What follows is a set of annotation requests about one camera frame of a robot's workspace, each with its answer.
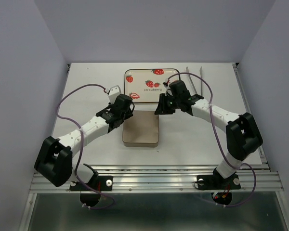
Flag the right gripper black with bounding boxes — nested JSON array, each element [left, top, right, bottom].
[[153, 93, 180, 115]]

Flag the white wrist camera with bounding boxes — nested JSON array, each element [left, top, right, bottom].
[[163, 81, 172, 96], [108, 85, 121, 104]]

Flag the aluminium table edge rail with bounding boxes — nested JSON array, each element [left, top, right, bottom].
[[233, 62, 272, 167]]

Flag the beige square cookie tin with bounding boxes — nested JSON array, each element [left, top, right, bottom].
[[123, 141, 158, 148]]

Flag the metal tongs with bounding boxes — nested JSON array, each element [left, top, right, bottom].
[[186, 66, 204, 96]]

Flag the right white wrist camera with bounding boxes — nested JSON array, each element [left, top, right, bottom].
[[163, 81, 172, 96]]

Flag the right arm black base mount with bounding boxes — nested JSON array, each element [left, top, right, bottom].
[[194, 173, 241, 206]]

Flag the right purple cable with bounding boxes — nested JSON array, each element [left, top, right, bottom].
[[162, 73, 257, 209]]

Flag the beige tin lid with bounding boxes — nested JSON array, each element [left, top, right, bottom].
[[122, 111, 159, 142]]

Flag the aluminium front frame rail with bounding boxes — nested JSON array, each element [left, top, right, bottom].
[[30, 165, 286, 193]]

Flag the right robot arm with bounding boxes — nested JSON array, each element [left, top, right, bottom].
[[155, 80, 263, 190]]

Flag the strawberry print tray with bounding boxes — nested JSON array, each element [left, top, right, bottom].
[[124, 68, 179, 103]]

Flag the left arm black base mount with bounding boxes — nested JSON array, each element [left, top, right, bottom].
[[69, 176, 115, 210]]

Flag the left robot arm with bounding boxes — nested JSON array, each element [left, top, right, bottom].
[[34, 94, 133, 187]]

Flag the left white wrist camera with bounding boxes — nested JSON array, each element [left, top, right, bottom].
[[108, 85, 121, 104]]

